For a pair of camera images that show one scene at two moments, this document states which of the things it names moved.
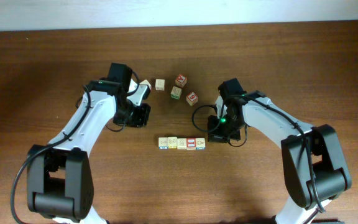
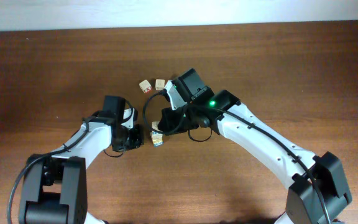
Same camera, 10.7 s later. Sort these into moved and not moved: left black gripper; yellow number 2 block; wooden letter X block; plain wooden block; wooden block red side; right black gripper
Moved: left black gripper; wooden letter X block; yellow number 2 block; right black gripper
Not moved: plain wooden block; wooden block red side
